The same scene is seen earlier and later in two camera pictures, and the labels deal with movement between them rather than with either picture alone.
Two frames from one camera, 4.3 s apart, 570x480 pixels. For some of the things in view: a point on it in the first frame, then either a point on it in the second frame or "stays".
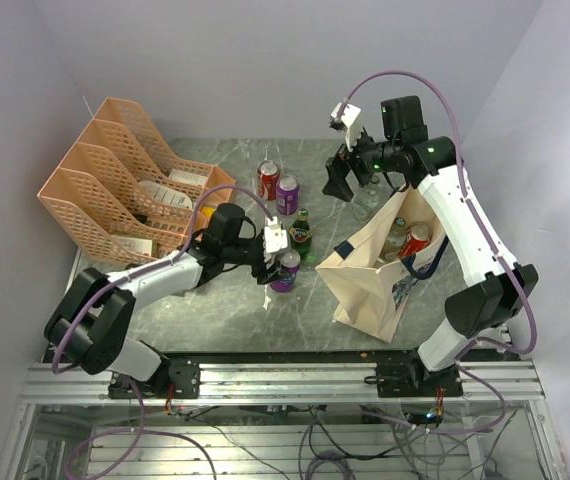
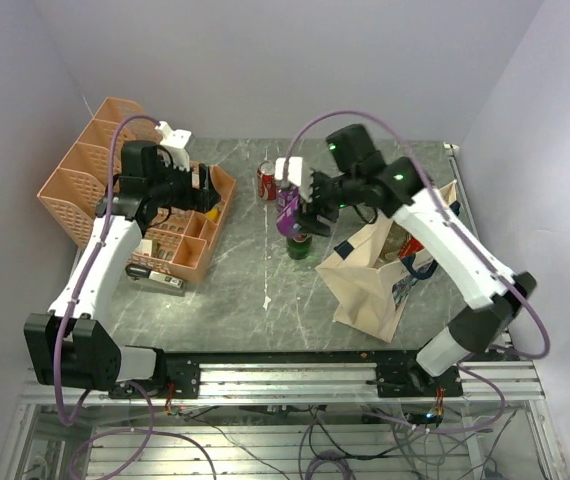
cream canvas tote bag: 369,296 stays
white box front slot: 138,245 stays
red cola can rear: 268,174 stays
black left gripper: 268,275 to 204,198
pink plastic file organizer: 120,195 stays
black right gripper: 338,166 to 312,202
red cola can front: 417,237 stays
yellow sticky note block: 209,211 stays
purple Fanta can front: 290,261 to 287,201
